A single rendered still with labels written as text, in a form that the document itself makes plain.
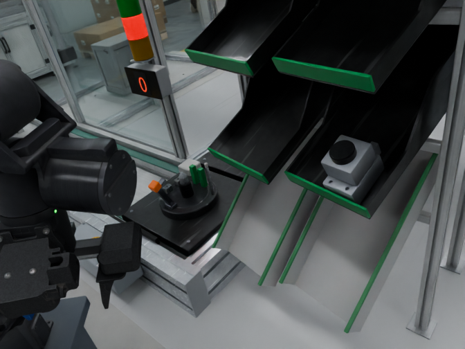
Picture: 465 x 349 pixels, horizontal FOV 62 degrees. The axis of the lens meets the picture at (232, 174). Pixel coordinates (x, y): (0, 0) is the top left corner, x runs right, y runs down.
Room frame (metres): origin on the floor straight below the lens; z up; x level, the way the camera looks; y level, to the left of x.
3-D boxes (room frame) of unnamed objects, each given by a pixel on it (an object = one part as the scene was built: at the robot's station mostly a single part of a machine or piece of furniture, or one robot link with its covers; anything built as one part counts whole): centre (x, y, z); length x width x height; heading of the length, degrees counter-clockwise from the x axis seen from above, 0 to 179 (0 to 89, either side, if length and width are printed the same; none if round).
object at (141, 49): (0.97, 0.16, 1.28); 0.05 x 0.05 x 0.05
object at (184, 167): (0.89, 0.11, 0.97); 0.05 x 0.05 x 0.04; 43
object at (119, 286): (0.67, 0.33, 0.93); 0.21 x 0.07 x 0.06; 43
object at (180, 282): (0.85, 0.41, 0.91); 0.89 x 0.06 x 0.11; 43
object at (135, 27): (0.97, 0.16, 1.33); 0.05 x 0.05 x 0.05
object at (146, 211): (0.75, 0.11, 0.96); 0.24 x 0.24 x 0.02; 43
